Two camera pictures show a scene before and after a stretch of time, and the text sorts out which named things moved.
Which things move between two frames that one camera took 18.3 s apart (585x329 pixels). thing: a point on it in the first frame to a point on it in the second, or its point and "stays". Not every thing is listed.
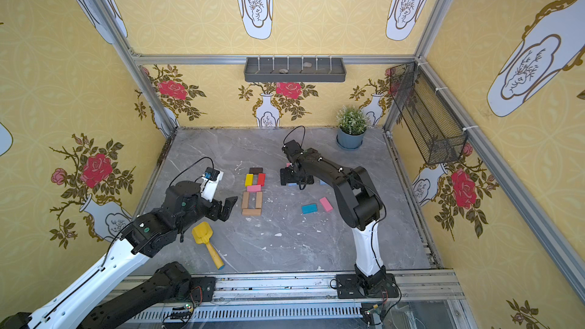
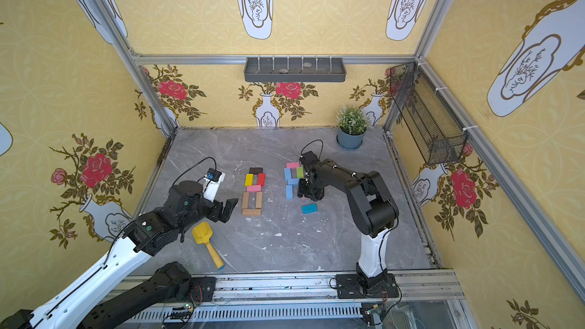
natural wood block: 259,198 stays
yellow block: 249,180 stays
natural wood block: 251,212 stays
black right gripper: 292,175 to 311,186
